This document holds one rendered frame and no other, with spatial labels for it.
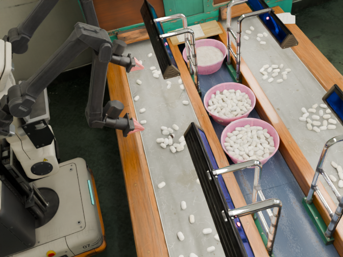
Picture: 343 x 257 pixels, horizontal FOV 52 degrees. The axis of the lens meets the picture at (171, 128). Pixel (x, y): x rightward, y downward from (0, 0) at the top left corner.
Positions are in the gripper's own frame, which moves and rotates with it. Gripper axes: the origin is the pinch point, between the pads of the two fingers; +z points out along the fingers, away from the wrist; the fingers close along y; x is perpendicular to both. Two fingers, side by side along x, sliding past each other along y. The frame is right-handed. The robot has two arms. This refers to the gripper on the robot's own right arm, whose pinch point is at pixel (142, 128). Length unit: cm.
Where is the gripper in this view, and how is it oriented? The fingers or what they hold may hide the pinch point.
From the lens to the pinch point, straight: 164.0
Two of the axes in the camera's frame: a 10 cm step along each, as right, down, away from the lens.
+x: -5.2, 6.6, 5.4
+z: 8.2, 2.2, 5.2
